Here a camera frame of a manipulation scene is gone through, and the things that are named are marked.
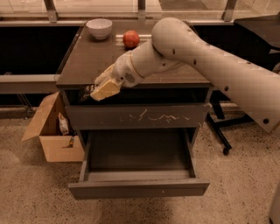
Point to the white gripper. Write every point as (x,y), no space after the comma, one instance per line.
(123,72)

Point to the dark rxbar chocolate wrapper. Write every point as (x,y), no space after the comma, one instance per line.
(85,92)

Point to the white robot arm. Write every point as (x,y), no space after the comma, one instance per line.
(254,89)

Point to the closed scratched grey drawer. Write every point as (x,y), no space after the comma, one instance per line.
(128,117)

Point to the grey drawer cabinet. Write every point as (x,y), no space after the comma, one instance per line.
(90,57)

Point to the open grey lower drawer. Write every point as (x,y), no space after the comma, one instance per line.
(135,163)

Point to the red apple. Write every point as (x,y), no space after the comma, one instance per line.
(130,39)

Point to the white ceramic bowl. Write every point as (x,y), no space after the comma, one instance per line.
(99,28)

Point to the white snack bag in box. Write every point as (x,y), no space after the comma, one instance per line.
(63,125)

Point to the open cardboard box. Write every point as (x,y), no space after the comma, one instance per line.
(45,126)

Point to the black rolling stand base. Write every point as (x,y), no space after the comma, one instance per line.
(215,100)

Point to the metal window railing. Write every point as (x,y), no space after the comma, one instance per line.
(190,10)

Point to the dark side table top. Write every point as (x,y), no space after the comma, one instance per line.
(266,28)

